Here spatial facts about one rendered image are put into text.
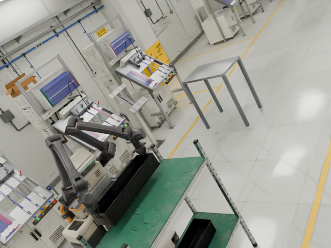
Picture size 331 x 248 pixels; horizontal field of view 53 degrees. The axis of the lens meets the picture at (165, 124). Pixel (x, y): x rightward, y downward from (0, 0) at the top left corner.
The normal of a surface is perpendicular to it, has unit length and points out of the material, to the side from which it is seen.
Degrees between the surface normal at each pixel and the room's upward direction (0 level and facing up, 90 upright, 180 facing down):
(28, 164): 90
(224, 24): 90
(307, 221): 0
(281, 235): 0
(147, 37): 90
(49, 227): 90
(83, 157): 43
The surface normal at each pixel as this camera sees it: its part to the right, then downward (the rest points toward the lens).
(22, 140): 0.74, -0.13
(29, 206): 0.21, -0.63
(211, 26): -0.49, 0.60
